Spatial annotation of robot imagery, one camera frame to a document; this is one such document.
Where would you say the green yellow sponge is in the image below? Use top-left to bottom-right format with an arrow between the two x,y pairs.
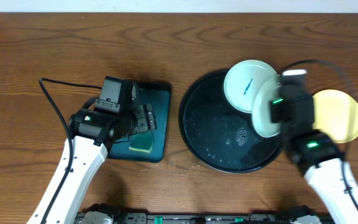
129,132 -> 154,154

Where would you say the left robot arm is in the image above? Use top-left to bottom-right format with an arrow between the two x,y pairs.
29,104 -> 157,223

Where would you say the black rectangular water tray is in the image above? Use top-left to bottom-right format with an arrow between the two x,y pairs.
107,82 -> 172,163

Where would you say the white plate with blue stain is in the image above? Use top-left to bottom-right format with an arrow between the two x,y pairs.
223,60 -> 277,113

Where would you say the round black tray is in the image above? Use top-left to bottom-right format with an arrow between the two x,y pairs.
178,69 -> 282,173

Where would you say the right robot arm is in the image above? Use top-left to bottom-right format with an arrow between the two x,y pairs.
280,121 -> 358,223

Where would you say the pale green plate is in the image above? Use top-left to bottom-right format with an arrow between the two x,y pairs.
252,76 -> 280,138

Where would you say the yellow plate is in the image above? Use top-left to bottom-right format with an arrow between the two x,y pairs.
313,90 -> 358,143

